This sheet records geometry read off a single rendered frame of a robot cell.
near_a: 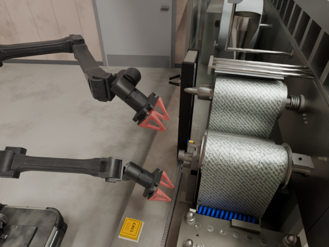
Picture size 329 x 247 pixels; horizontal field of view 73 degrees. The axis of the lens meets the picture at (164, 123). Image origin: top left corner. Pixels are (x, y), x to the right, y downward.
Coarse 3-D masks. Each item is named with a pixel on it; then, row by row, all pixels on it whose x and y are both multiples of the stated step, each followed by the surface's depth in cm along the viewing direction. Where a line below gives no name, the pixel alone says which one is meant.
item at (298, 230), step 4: (300, 220) 104; (296, 224) 107; (300, 224) 103; (292, 228) 110; (296, 228) 106; (300, 228) 102; (292, 232) 110; (296, 232) 106; (300, 232) 102; (304, 232) 102; (300, 236) 104; (304, 236) 103; (304, 240) 105; (304, 244) 107
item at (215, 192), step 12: (204, 180) 75; (216, 180) 74; (228, 180) 73; (204, 192) 79; (216, 192) 78; (228, 192) 76; (240, 192) 75; (252, 192) 73; (264, 192) 72; (204, 204) 84; (216, 204) 82; (228, 204) 80; (240, 204) 79; (252, 204) 77; (264, 204) 76; (252, 216) 81
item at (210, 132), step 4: (208, 132) 86; (212, 132) 86; (216, 132) 86; (220, 132) 87; (224, 132) 87; (228, 136) 84; (232, 136) 84; (236, 136) 84; (240, 136) 85; (244, 136) 85; (248, 136) 85; (252, 136) 86; (252, 140) 83; (256, 140) 83; (260, 140) 83; (264, 140) 83; (268, 140) 83; (272, 140) 83
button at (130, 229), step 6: (126, 222) 90; (132, 222) 90; (138, 222) 90; (126, 228) 88; (132, 228) 88; (138, 228) 88; (120, 234) 87; (126, 234) 87; (132, 234) 87; (138, 234) 88
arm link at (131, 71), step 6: (96, 72) 68; (102, 72) 68; (120, 72) 73; (126, 72) 71; (132, 72) 71; (138, 72) 73; (96, 78) 66; (102, 78) 65; (108, 78) 66; (114, 78) 70; (132, 78) 70; (138, 78) 73; (108, 84) 66; (108, 90) 67; (108, 96) 69; (114, 96) 72
